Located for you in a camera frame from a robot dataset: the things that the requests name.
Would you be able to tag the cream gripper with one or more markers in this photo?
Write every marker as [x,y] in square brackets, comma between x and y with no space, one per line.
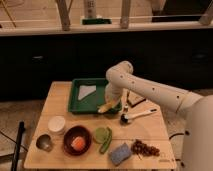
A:
[112,96]

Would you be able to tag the yellow banana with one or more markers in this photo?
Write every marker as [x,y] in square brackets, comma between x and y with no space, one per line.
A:
[107,106]

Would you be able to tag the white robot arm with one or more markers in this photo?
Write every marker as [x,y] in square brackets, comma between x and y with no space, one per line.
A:
[197,154]

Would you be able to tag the green plastic tray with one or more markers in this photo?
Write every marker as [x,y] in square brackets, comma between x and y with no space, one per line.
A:
[89,104]

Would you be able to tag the small fork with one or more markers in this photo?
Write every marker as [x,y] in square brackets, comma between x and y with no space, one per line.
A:
[125,109]

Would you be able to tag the green lime slice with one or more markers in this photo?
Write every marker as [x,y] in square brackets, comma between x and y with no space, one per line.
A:
[100,135]

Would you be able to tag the wooden table board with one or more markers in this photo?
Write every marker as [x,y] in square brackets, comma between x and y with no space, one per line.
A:
[150,129]

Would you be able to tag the green cucumber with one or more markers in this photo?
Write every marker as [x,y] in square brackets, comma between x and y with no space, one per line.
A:
[106,144]

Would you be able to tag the dark red bowl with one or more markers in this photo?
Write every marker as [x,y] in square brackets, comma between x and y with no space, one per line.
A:
[71,134]

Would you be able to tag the orange carrot piece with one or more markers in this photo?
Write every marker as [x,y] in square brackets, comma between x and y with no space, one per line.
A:
[78,143]

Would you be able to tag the bunch of dark grapes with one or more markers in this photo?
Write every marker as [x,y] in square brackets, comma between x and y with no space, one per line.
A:
[140,148]

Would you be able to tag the blue sponge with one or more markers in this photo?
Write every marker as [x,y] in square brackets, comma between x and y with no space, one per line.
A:
[121,153]

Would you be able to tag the white round container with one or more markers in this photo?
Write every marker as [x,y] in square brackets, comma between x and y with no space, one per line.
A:
[56,125]

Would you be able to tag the green box on shelf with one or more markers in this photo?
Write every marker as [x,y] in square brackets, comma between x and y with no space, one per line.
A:
[94,21]

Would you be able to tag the small metal cup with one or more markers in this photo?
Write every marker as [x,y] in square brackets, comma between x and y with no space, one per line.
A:
[44,142]

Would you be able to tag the black pole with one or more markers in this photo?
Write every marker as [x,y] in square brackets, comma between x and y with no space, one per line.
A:
[18,141]

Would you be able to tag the white handled dish brush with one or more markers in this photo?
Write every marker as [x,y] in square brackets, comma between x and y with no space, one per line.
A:
[128,118]

